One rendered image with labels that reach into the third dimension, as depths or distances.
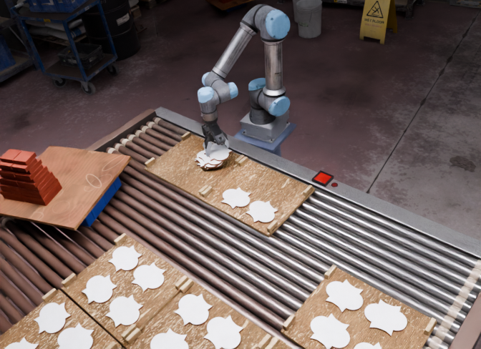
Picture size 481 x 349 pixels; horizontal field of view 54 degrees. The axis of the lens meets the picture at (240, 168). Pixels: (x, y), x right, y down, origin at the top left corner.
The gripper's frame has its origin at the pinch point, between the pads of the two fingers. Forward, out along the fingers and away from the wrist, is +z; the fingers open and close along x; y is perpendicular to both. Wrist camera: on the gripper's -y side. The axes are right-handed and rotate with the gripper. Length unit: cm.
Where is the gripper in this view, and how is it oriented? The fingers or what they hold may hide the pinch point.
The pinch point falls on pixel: (217, 151)
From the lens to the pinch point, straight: 240.4
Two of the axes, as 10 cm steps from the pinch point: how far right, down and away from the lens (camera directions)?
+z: 1.2, 7.6, 6.4
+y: -4.7, -5.2, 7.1
